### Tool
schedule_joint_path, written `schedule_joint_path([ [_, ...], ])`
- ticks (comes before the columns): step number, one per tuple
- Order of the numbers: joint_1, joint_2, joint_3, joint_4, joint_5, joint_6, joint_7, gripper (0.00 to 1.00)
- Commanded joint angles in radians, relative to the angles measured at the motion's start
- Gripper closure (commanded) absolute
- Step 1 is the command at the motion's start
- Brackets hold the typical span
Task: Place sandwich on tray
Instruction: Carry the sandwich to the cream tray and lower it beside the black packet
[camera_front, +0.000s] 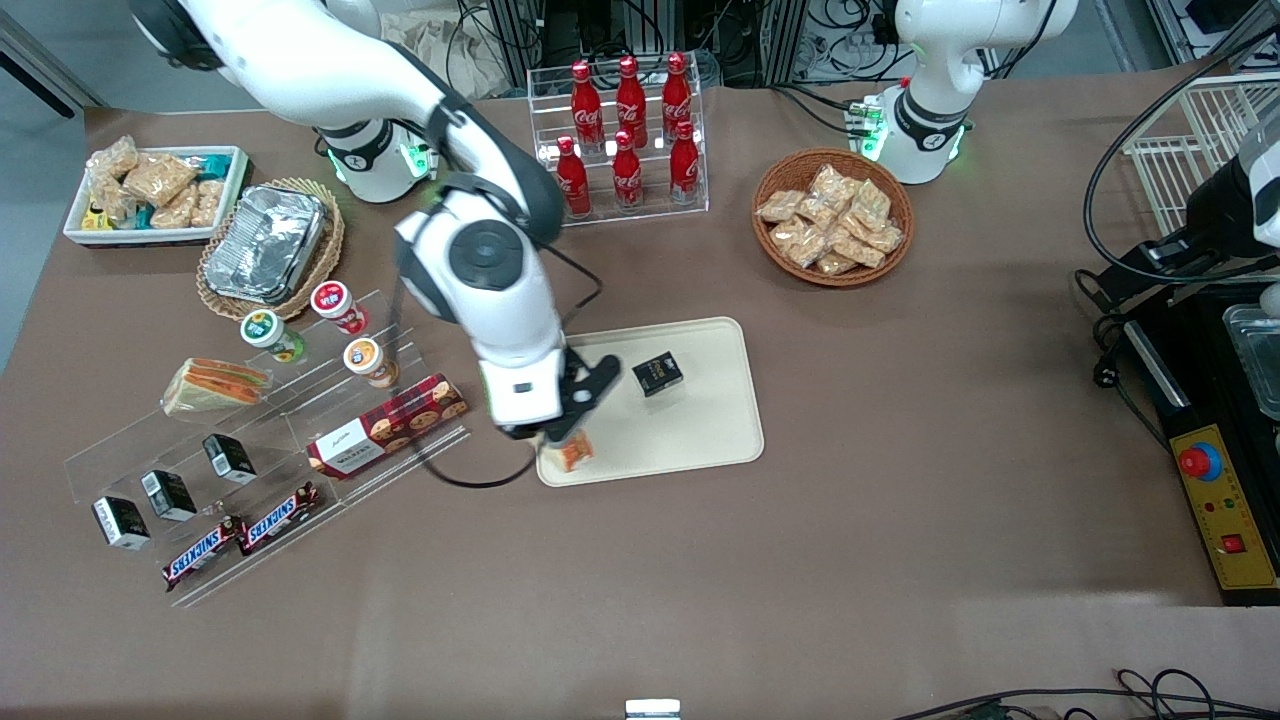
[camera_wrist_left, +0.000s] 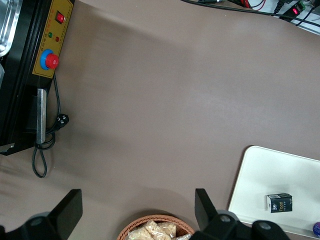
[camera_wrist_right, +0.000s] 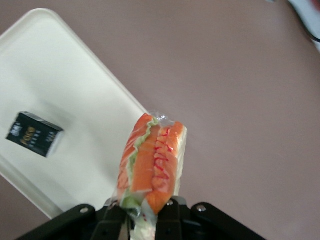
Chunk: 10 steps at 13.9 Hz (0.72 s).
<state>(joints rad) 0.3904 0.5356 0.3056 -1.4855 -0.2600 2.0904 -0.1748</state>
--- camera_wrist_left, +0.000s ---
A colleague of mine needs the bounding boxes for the silver metal bar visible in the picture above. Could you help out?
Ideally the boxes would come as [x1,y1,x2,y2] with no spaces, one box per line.
[36,88,48,145]

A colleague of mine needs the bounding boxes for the rice cracker packet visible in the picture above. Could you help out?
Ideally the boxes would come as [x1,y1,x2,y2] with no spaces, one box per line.
[127,219,173,240]
[172,233,195,240]
[157,223,177,238]

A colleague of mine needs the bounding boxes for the black floor cables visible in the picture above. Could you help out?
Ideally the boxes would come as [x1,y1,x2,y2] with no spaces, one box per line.
[181,0,320,29]

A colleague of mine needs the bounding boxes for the black power cord with plug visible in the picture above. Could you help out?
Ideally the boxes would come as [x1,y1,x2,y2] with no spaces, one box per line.
[31,74,70,179]

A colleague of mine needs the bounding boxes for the round wicker basket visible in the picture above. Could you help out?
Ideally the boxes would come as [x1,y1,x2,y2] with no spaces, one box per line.
[116,214,196,240]

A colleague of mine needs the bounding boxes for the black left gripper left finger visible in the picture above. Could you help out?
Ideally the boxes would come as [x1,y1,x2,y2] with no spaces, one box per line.
[0,188,84,240]

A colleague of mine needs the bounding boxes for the beige plastic tray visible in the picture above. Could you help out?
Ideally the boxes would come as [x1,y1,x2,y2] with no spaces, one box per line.
[227,145,320,237]

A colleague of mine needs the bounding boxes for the small black tissue box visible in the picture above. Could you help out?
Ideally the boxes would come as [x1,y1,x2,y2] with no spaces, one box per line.
[265,192,293,214]

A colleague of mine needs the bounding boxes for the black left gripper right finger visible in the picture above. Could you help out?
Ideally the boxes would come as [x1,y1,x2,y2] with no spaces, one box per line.
[190,188,291,240]

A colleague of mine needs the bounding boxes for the steel machine tray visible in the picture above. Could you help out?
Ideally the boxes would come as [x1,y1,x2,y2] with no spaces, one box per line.
[0,0,23,57]

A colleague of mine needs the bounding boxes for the red emergency stop button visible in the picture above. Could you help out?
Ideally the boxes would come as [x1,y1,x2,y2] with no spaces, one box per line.
[39,49,60,71]

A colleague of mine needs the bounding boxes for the power strip with red light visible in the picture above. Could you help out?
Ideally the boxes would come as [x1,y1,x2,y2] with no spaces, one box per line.
[273,0,316,20]

